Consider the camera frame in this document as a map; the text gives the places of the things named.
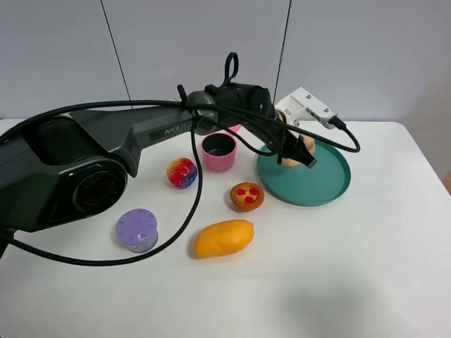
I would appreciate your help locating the teal round plate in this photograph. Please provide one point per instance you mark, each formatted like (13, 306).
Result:
(325, 182)

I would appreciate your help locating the purple lidded jar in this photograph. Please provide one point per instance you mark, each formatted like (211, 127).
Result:
(137, 230)

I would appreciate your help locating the yellow mango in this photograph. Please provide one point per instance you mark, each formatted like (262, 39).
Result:
(223, 238)

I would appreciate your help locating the pink cup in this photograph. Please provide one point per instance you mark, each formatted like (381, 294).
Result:
(218, 151)

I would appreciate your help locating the red yellow purple ball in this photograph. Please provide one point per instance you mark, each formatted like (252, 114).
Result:
(181, 173)

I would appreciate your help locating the fruit tart toy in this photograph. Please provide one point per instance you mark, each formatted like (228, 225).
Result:
(247, 196)

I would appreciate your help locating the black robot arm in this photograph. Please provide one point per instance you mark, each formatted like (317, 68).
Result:
(74, 162)

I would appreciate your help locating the tan potato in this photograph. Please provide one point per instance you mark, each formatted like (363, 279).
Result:
(298, 150)

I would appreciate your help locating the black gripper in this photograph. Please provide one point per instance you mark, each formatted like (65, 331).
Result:
(273, 134)

